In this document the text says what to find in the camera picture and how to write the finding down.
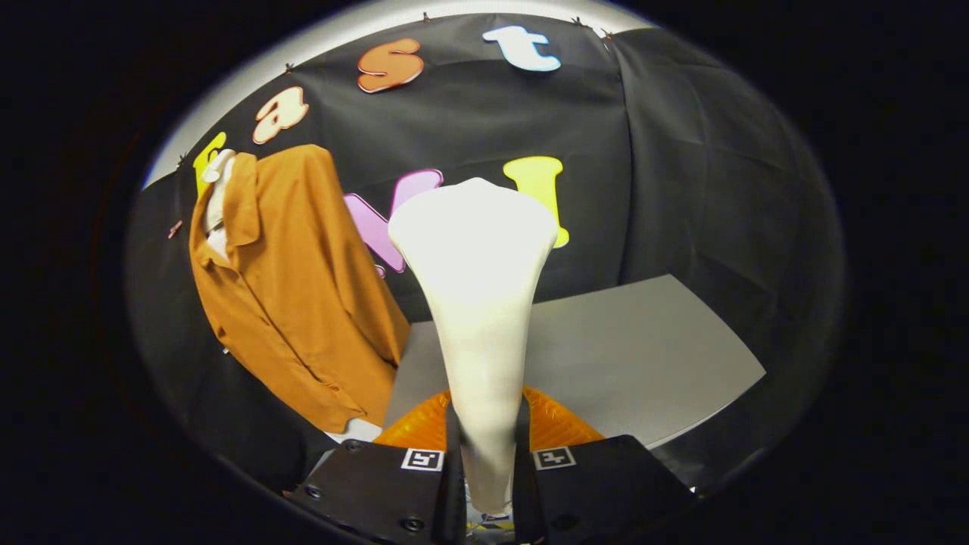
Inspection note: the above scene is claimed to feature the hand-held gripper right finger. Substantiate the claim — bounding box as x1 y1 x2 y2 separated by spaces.
515 386 697 545

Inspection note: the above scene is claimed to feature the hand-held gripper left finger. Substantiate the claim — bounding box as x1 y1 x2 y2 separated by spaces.
288 388 466 545

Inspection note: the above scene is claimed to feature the white garment steamer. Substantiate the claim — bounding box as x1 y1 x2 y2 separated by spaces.
388 178 559 517

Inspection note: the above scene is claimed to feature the orange button-up shirt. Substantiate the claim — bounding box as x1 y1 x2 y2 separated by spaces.
188 144 411 434

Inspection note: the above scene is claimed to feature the white clothes hanger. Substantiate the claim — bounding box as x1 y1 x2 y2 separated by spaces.
201 149 237 186

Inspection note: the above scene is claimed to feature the grey drawer cabinet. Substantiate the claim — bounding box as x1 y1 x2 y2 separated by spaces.
382 274 767 451

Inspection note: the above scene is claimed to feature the black backdrop cloth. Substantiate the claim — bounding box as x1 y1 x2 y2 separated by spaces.
125 14 845 493

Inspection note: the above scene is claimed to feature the white mannequin torso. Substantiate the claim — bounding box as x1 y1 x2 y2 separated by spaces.
204 182 383 444

